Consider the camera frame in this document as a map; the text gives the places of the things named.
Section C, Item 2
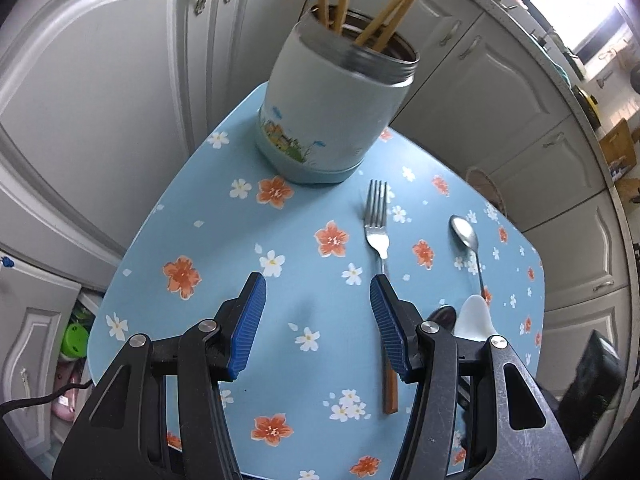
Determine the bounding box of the white plastic rice paddle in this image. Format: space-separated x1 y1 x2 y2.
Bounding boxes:
452 295 498 342

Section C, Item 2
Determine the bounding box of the fork with brown handle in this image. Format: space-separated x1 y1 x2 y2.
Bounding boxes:
363 180 398 415

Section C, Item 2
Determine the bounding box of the all steel spoon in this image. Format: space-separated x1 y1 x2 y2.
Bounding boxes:
449 214 486 298

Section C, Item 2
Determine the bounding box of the steel spoon with blue handle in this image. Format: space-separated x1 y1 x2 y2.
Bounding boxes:
427 306 457 333

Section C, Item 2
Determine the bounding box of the blue floral table mat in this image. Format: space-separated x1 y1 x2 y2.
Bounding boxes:
88 88 544 479

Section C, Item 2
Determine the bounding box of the green plastic toy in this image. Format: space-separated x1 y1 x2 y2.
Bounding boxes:
60 323 89 361

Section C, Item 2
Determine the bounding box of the woven basket on floor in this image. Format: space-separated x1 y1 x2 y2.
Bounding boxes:
464 167 506 216

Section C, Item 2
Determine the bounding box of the wooden cutting board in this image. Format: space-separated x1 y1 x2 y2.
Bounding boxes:
599 119 637 167

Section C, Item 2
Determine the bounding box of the light blue steel utensil jar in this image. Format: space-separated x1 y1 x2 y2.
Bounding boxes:
256 6 420 184

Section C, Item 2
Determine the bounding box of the black pan with yellow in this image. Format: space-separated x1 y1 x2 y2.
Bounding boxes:
572 84 601 130

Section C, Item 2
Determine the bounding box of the bamboo chopstick in jar right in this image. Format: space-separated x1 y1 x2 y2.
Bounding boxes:
372 0 418 52

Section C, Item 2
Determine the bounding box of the black power cable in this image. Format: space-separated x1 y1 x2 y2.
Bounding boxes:
0 378 94 418

